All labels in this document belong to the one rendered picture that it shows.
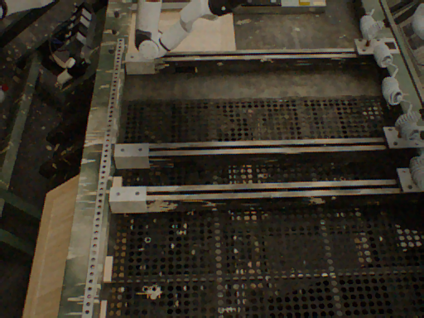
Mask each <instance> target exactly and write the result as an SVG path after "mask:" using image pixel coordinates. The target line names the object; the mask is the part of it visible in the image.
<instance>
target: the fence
mask: <svg viewBox="0 0 424 318"><path fill-rule="evenodd" d="M316 1H320V2H324V4H321V5H314V3H313V1H310V5H300V4H299V0H285V1H282V5H281V6H275V7H241V5H240V6H239V7H238V10H237V11H236V12H233V14H244V13H303V12H325V10H326V4H325V0H316ZM187 4H189V3H188V2H164V3H162V4H161V11H160V12H180V11H181V10H182V9H183V8H184V7H186V5H187ZM132 13H137V3H134V4H133V5H132Z"/></svg>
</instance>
